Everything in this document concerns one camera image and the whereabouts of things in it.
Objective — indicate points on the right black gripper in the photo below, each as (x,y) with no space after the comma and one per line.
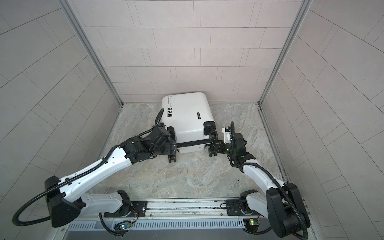
(220,148)

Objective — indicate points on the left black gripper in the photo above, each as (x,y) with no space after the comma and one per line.
(169,151)

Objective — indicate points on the black suitcase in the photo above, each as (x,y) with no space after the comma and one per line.
(190,116)

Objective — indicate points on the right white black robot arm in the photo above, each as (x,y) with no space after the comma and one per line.
(281,203)

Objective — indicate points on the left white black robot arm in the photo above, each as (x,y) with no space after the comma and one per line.
(64,196)

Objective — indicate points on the right small circuit board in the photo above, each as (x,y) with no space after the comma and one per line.
(252,225)

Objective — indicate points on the small circuit board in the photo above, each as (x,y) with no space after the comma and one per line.
(123,226)
(252,225)

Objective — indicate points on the left small circuit board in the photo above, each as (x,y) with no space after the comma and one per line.
(123,226)

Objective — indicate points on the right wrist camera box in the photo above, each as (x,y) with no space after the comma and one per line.
(227,135)

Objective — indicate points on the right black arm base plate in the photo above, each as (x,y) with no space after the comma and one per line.
(238,207)

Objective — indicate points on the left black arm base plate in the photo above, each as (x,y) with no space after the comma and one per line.
(136,209)

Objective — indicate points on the aluminium mounting rail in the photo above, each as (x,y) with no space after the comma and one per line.
(172,214)

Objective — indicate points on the right aluminium corner post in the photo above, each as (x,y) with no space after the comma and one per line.
(288,42)

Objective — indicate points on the aluminium corner post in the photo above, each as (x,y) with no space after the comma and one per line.
(288,42)
(68,12)

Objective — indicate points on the left aluminium corner post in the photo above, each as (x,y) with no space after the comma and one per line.
(68,12)

